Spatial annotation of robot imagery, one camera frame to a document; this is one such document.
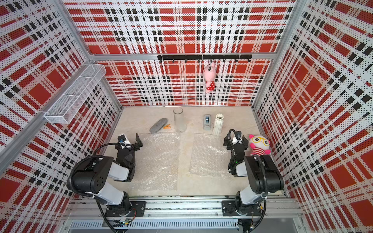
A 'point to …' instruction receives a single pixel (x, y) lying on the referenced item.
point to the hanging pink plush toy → (209, 74)
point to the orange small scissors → (167, 126)
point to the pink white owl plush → (259, 145)
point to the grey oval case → (157, 127)
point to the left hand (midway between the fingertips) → (132, 135)
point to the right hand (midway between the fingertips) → (236, 134)
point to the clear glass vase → (180, 125)
